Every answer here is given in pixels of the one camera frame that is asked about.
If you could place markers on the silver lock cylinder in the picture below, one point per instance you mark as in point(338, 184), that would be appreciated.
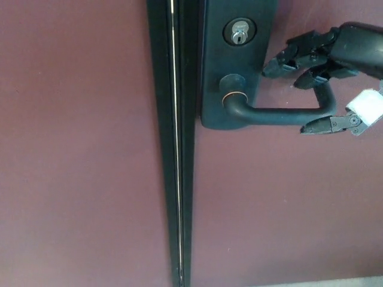
point(239, 32)

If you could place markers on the black door edge strip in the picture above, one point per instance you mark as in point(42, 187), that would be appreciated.
point(188, 119)
point(163, 119)

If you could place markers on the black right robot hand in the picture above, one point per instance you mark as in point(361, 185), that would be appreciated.
point(359, 49)

